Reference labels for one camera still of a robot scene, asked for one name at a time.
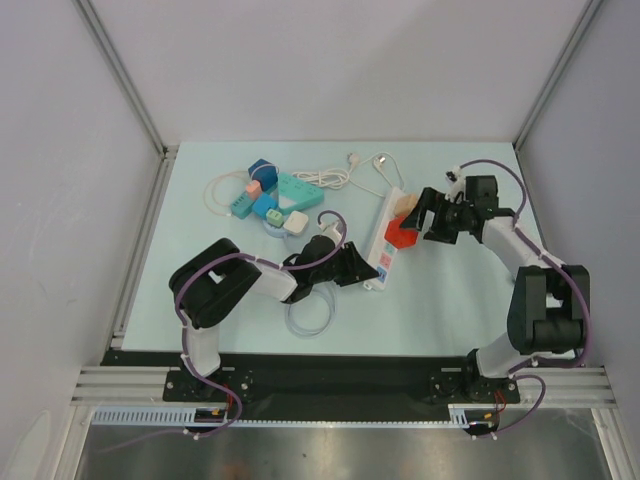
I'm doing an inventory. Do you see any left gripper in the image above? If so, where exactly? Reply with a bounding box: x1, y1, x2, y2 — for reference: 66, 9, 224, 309
310, 241, 378, 286

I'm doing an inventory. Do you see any beige cube plug adapter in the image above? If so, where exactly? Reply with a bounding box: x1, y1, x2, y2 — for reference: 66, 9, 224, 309
393, 194, 418, 217

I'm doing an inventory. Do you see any white multicolour power strip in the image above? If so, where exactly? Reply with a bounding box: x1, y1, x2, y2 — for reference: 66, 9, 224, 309
364, 187, 404, 292

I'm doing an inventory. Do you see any red cube plug adapter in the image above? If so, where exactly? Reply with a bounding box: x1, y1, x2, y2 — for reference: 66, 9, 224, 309
384, 217, 418, 250

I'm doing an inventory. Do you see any green small plug adapter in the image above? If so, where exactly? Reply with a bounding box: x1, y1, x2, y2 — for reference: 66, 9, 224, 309
265, 209, 284, 228

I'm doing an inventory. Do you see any teal triangular power strip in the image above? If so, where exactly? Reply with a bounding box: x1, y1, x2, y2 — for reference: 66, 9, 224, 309
266, 173, 325, 216

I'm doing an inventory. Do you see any light blue cube adapter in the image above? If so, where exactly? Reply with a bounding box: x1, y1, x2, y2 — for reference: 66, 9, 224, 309
252, 193, 278, 220

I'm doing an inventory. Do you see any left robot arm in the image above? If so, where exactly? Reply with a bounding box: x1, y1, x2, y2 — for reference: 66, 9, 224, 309
168, 234, 379, 400

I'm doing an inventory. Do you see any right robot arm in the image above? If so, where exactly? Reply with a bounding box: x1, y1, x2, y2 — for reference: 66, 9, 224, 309
400, 175, 590, 401

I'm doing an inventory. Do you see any pink small plug adapter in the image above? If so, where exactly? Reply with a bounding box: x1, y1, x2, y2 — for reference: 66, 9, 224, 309
245, 180, 263, 201

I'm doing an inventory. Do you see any white square charger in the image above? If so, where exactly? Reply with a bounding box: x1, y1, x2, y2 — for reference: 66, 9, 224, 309
282, 211, 309, 237

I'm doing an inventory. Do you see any dark blue cube adapter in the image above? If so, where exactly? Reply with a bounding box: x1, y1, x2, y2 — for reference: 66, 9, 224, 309
248, 159, 278, 192

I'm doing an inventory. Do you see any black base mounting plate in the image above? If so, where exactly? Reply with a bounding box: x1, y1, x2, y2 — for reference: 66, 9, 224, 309
102, 350, 520, 423

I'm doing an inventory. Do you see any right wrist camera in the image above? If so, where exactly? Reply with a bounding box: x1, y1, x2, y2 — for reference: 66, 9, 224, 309
445, 166, 466, 203

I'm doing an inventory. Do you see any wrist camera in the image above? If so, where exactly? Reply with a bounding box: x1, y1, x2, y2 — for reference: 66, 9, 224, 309
319, 220, 346, 247
445, 166, 466, 203

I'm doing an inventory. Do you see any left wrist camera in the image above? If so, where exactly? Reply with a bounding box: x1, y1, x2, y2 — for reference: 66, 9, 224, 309
319, 220, 346, 247

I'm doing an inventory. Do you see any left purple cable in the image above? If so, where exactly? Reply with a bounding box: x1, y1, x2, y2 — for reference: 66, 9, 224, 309
94, 209, 351, 454

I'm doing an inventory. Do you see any white power strip cord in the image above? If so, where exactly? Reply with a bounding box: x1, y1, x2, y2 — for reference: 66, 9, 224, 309
349, 152, 401, 201

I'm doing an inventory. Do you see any white coiled power cord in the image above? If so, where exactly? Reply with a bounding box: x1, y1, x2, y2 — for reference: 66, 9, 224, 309
291, 153, 364, 192

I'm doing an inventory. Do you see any light blue power cord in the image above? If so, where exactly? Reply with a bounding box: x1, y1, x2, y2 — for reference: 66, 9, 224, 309
264, 224, 337, 339

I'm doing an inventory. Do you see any pink thin usb cable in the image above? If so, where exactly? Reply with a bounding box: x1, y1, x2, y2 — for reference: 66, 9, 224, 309
203, 169, 251, 218

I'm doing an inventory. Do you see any white slotted cable duct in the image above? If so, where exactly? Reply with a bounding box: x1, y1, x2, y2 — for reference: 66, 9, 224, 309
91, 406, 494, 429

